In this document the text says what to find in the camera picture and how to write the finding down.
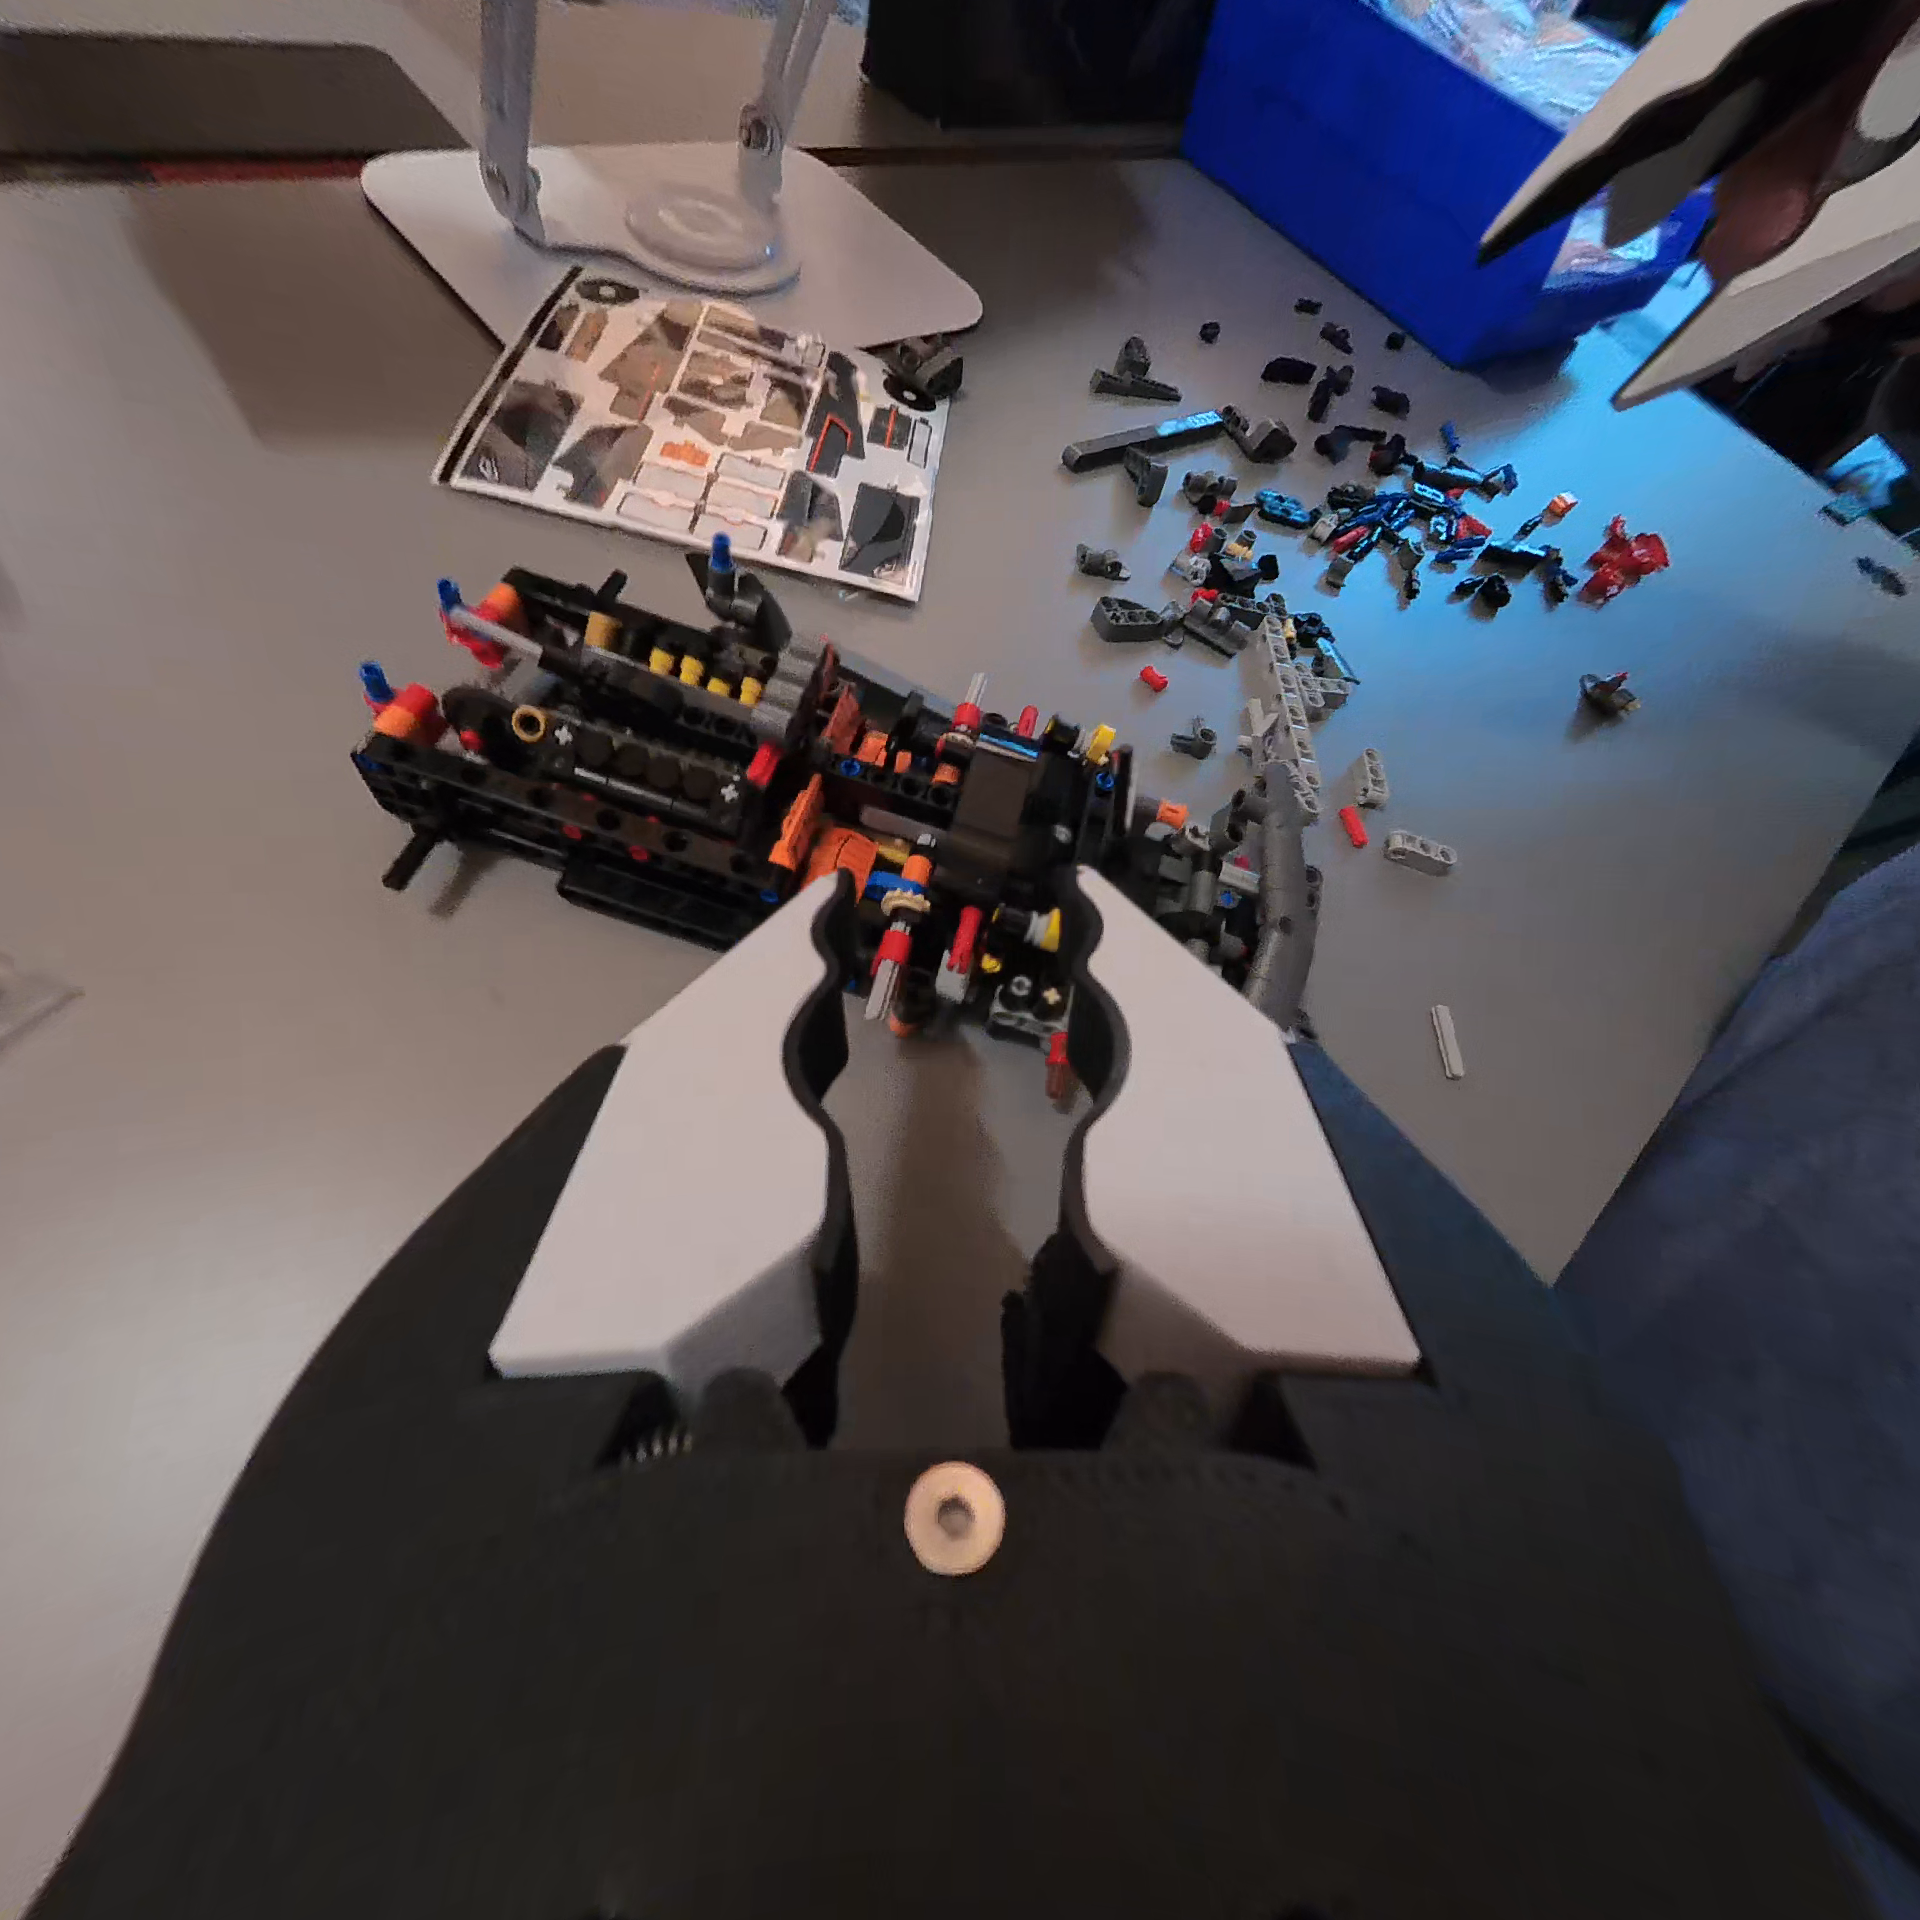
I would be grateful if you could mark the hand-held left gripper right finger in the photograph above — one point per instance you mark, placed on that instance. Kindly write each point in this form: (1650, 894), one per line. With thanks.
(1244, 1170)

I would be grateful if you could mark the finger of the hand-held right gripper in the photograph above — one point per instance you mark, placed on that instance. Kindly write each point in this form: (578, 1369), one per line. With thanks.
(1798, 299)
(1681, 90)

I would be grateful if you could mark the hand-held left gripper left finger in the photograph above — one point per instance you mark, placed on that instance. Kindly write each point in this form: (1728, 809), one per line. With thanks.
(675, 1170)

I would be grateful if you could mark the lego car chassis model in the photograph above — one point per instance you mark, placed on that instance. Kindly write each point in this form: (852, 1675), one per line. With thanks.
(675, 750)

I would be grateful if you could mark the light grey lego axle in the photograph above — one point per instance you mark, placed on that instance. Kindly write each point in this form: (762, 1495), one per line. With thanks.
(1444, 1040)

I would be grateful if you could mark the red lego claw piece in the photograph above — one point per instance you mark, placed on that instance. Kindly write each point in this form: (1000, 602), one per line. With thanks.
(1624, 558)

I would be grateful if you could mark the light grey short lego beam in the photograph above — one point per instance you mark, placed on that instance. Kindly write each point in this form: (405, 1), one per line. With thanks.
(1364, 780)
(1419, 848)

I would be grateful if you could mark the dark grey lego piece red pin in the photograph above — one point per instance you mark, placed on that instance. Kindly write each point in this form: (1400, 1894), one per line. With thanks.
(1608, 692)

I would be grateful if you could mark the pile of loose lego pieces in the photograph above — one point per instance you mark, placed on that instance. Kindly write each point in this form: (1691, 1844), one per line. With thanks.
(1348, 510)

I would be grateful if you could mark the long dark grey lego beam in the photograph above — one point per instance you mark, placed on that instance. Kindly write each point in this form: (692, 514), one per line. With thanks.
(1140, 442)

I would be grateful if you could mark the dark grey lego connector assembly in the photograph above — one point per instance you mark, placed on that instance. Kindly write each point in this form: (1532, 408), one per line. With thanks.
(916, 372)

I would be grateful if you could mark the clear plastic bag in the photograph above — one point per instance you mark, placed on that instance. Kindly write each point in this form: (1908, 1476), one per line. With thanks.
(1516, 54)

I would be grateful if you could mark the blue plastic bin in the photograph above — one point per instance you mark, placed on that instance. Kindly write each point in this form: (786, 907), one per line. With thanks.
(1320, 150)

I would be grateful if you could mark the sticker sheet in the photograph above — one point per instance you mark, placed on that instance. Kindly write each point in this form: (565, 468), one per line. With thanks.
(704, 481)

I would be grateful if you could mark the white book stand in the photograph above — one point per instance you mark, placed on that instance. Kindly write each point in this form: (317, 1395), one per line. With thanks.
(838, 240)

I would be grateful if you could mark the light grey lego beam frame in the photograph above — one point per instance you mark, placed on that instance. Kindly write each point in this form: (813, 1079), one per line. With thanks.
(1291, 720)

